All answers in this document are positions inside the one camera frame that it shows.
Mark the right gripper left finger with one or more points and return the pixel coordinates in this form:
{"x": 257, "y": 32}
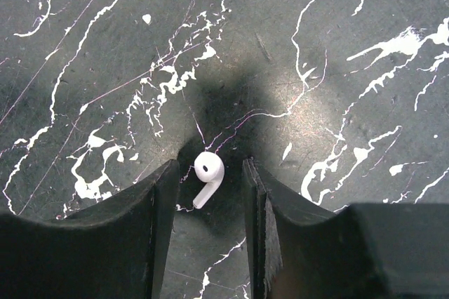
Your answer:
{"x": 114, "y": 249}

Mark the white earbud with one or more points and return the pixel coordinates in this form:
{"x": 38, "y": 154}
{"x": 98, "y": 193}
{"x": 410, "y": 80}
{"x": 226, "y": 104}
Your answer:
{"x": 210, "y": 169}

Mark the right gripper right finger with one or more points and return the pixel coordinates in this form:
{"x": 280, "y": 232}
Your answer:
{"x": 297, "y": 249}

